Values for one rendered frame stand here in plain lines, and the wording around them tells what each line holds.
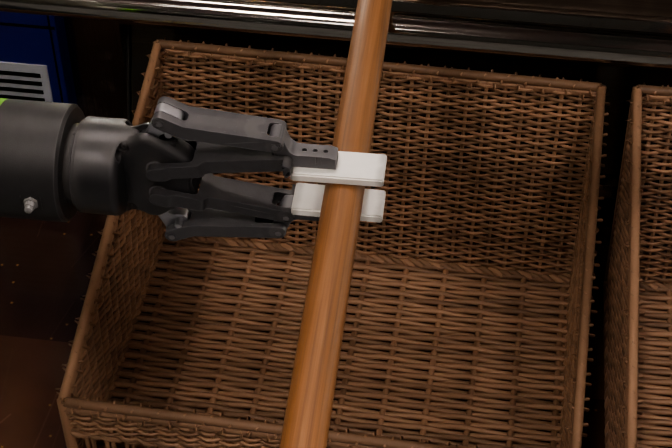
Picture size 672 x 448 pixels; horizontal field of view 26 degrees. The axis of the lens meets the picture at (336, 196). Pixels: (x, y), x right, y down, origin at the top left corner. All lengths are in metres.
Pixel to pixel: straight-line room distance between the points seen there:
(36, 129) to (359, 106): 0.25
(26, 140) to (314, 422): 0.32
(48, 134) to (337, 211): 0.22
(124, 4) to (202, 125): 0.28
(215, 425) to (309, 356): 0.57
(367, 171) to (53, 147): 0.23
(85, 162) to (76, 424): 0.55
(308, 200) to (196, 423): 0.48
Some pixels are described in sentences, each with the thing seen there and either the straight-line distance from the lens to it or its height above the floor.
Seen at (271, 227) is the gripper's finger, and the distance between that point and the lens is 1.13.
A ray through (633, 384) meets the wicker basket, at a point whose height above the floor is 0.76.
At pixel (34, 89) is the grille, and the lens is 1.90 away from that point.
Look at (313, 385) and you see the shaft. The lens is 0.96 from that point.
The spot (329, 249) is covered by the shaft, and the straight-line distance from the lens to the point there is 1.04.
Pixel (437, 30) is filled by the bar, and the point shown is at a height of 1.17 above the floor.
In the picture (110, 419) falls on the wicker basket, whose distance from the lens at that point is 1.58.
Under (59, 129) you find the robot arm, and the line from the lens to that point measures 1.11.
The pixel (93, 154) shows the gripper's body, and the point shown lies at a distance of 1.10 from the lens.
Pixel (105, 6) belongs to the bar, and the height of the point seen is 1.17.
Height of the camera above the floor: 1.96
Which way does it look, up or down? 44 degrees down
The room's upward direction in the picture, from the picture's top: straight up
